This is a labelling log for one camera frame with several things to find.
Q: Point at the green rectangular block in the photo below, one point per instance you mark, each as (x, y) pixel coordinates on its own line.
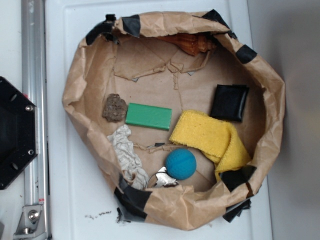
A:
(148, 116)

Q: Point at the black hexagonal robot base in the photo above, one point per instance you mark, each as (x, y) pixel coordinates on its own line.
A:
(18, 139)

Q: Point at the brown paper bag bin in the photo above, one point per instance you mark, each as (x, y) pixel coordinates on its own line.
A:
(123, 56)

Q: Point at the brown rough rock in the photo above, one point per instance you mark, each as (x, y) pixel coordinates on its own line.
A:
(115, 108)

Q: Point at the blue dimpled ball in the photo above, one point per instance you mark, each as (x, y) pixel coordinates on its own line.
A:
(181, 164)

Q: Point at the white crumpled cloth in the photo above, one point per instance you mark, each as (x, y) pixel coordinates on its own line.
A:
(129, 161)

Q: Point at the yellow folded cloth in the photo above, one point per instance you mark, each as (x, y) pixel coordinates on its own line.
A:
(218, 140)

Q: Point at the black square leather pouch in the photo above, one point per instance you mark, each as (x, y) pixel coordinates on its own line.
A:
(229, 102)

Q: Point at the orange spiral seashell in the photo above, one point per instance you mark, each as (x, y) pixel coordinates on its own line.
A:
(192, 44)

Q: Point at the aluminium extrusion rail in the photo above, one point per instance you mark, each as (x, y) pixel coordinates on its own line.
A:
(34, 85)

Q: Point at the metal corner bracket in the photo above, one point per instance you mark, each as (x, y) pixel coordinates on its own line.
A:
(31, 223)

